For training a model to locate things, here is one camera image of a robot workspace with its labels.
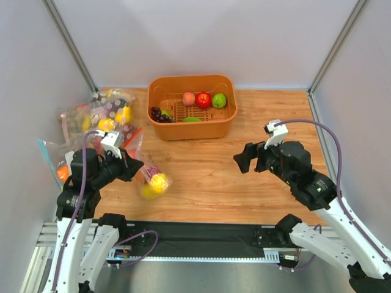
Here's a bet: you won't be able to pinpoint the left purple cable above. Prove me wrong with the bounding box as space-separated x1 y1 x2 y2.
50 130 108 293

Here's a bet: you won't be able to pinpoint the right aluminium frame post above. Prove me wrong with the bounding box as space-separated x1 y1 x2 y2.
307 0 370 96

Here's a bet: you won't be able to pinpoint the blue zip bag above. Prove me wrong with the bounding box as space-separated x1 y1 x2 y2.
38 139 76 189

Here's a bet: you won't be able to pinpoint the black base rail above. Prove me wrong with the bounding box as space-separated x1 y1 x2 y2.
38 218 343 269

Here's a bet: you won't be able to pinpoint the aluminium frame post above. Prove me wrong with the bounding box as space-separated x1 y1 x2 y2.
42 0 98 92
307 0 370 96

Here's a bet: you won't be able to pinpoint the fake peach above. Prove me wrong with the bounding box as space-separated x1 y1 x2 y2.
182 92 196 106

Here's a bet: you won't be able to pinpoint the orange zip top bag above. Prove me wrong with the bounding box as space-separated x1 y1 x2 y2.
123 125 172 199

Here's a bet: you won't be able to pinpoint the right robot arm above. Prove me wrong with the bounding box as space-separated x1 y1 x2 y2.
233 142 390 292

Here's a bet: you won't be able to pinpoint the fake purple grapes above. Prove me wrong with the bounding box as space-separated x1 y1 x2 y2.
150 107 175 123

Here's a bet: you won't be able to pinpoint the left aluminium frame post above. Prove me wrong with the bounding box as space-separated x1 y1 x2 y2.
42 0 98 92

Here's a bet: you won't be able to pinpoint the fake yellow mango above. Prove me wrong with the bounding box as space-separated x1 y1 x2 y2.
140 184 159 200

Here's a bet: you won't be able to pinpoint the fake purple fruit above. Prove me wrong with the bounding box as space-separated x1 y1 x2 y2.
142 165 161 181

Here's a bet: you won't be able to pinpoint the fake red apple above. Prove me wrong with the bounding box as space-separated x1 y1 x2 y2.
195 92 212 109

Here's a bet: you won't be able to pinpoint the fake green pear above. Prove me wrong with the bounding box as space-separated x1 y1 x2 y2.
161 110 172 119

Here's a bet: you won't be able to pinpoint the fake green apple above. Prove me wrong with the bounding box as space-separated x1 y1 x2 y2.
212 93 227 109

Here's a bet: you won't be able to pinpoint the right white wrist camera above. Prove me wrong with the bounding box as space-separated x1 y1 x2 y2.
264 120 288 150

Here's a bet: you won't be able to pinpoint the polka dot zip bag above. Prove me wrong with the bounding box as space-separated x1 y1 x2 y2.
89 88 138 147

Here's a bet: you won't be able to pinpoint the fake yellow lemon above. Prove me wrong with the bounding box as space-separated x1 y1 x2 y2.
150 173 170 194

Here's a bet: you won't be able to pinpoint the pink zip bag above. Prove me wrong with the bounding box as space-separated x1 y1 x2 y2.
56 103 92 143

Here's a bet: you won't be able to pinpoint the fake green mango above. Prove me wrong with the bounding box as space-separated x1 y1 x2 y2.
182 117 202 123

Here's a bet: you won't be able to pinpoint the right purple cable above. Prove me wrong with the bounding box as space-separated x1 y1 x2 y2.
273 119 391 263

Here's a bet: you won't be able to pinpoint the purple cable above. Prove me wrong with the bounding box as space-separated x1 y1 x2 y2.
50 130 108 293
273 119 391 263

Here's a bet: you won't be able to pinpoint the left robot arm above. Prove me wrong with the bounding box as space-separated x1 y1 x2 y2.
43 148 143 292

